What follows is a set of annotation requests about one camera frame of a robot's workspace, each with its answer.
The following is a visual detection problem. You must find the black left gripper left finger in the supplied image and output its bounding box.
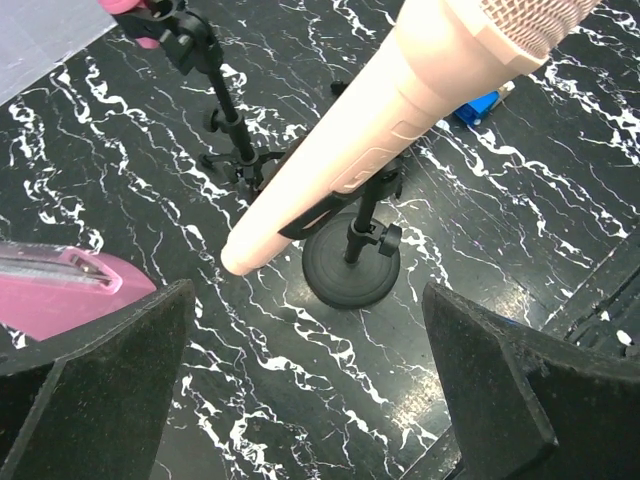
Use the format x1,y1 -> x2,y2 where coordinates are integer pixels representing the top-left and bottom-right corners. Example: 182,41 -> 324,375
1,280 -> 195,479

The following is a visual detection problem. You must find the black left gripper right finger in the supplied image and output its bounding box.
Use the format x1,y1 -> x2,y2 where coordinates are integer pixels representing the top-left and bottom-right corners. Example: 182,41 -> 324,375
422,283 -> 639,479

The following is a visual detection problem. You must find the black round-base mic stand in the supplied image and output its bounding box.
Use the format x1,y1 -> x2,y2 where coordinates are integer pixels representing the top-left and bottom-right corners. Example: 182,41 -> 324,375
280,156 -> 402,310

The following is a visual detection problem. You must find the peach toy microphone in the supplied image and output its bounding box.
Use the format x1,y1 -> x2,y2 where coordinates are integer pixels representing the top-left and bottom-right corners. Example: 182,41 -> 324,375
221,1 -> 594,275

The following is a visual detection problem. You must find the black tripod mic stand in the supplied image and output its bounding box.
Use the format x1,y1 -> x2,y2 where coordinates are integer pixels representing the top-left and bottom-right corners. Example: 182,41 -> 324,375
112,0 -> 291,197

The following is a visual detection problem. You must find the pink toy microphone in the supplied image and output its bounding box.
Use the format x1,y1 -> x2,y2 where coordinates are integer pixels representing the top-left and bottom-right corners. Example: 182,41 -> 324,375
98,0 -> 160,49

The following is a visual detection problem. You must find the pink box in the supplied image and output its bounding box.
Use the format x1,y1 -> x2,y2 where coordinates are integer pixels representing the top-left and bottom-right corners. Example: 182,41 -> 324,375
1,241 -> 156,341

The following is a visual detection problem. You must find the blue and white connector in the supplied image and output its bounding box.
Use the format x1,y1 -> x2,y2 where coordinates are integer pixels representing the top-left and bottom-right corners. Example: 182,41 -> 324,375
453,81 -> 515,127

